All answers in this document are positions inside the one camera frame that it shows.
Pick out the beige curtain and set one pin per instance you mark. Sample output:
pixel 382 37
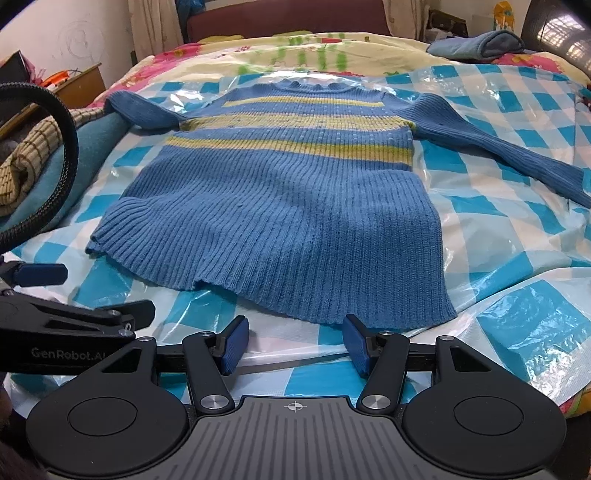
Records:
pixel 155 26

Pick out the dark red window bench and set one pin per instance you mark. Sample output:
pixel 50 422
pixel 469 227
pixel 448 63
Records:
pixel 254 19

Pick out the wooden side table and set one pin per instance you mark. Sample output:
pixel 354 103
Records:
pixel 77 92

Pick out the folded blue grey cloth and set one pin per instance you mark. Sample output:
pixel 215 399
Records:
pixel 483 48

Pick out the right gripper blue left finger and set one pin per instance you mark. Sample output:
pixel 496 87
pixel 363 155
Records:
pixel 209 357

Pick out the blue yellow-striped knit sweater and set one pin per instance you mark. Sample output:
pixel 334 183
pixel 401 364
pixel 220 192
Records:
pixel 301 199

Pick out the yellow cartoon decoration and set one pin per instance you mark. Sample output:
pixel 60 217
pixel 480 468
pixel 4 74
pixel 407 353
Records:
pixel 503 16

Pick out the beige checkered folded blanket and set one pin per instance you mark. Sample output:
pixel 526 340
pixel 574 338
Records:
pixel 29 174

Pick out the floral bed quilt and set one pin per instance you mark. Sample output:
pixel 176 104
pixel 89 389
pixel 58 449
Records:
pixel 345 54

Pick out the dark wooden headboard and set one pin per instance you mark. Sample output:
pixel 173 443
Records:
pixel 561 28

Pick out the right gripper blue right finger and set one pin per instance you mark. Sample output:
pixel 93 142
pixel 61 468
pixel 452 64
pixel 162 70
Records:
pixel 381 358

